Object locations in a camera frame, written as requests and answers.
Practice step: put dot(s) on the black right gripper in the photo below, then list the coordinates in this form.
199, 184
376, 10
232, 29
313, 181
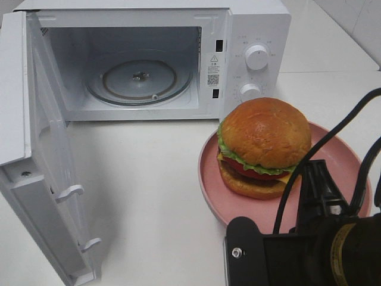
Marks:
338, 252

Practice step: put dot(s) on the burger with lettuce and tomato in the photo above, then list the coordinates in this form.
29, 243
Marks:
260, 144

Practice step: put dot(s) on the white microwave door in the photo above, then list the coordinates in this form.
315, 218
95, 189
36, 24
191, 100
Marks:
38, 178

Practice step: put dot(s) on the lower white microwave knob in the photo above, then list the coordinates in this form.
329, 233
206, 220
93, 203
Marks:
249, 91

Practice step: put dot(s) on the white microwave knob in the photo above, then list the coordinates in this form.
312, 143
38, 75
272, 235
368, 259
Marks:
249, 91
256, 56

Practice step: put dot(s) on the upper white microwave knob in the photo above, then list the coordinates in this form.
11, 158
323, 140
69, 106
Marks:
256, 56

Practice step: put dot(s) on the glass microwave turntable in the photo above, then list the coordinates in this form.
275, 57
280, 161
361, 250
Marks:
139, 82

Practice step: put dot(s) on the white microwave oven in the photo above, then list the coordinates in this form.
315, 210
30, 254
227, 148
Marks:
209, 38

